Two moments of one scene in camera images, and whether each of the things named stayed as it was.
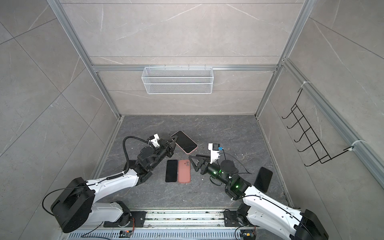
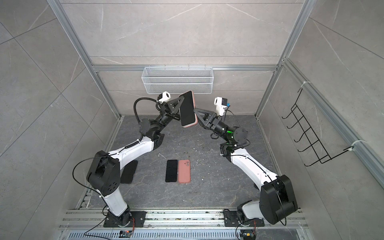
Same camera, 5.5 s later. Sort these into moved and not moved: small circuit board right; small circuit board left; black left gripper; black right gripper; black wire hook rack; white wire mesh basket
Moved: black right gripper; black left gripper
Not moved: black wire hook rack; white wire mesh basket; small circuit board right; small circuit board left
